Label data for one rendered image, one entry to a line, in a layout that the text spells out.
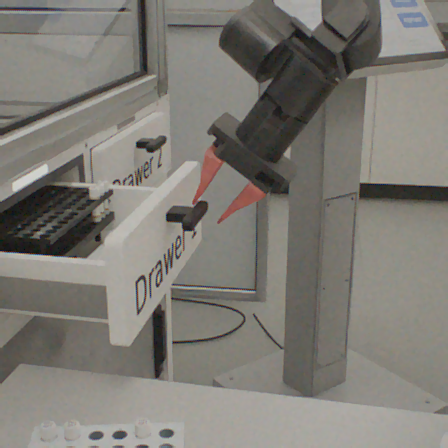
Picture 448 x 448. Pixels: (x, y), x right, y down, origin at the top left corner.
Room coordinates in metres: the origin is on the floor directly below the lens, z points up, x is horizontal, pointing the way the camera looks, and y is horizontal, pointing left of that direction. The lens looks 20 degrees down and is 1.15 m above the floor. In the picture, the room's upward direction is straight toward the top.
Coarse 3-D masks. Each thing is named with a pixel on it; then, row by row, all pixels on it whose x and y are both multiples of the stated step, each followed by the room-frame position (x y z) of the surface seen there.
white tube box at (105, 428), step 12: (36, 432) 0.46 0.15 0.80; (60, 432) 0.46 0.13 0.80; (84, 432) 0.46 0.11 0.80; (96, 432) 0.47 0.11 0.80; (108, 432) 0.46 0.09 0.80; (120, 432) 0.47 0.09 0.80; (132, 432) 0.46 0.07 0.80; (156, 432) 0.46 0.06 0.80; (168, 432) 0.47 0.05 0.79; (180, 432) 0.46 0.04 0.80; (36, 444) 0.45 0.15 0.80; (48, 444) 0.45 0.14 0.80; (60, 444) 0.45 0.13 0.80; (72, 444) 0.45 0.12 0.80; (84, 444) 0.45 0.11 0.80; (96, 444) 0.45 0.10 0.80; (108, 444) 0.45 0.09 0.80; (120, 444) 0.45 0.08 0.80; (132, 444) 0.45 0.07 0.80; (144, 444) 0.45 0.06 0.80; (156, 444) 0.45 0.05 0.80; (168, 444) 0.45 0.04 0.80; (180, 444) 0.45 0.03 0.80
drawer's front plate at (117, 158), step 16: (128, 128) 1.04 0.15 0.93; (144, 128) 1.07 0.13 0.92; (160, 128) 1.16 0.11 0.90; (112, 144) 0.94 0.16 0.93; (128, 144) 1.00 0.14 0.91; (96, 160) 0.90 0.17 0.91; (112, 160) 0.93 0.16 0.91; (128, 160) 0.99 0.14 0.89; (144, 160) 1.07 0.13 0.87; (160, 160) 1.15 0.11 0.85; (96, 176) 0.90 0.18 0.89; (112, 176) 0.93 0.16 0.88; (144, 176) 1.06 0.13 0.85; (160, 176) 1.15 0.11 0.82
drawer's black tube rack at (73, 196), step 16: (48, 192) 0.80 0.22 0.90; (64, 192) 0.80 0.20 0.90; (80, 192) 0.80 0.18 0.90; (16, 208) 0.74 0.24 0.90; (32, 208) 0.74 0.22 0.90; (48, 208) 0.74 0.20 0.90; (64, 208) 0.74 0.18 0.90; (0, 224) 0.68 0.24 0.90; (16, 224) 0.68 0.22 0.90; (32, 224) 0.68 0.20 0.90; (48, 224) 0.68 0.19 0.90; (80, 224) 0.76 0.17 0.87; (96, 224) 0.77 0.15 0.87; (0, 240) 0.65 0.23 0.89; (16, 240) 0.65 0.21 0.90; (32, 240) 0.64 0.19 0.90; (64, 240) 0.71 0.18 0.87; (80, 240) 0.71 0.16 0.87; (96, 240) 0.80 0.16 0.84; (64, 256) 0.67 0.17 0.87
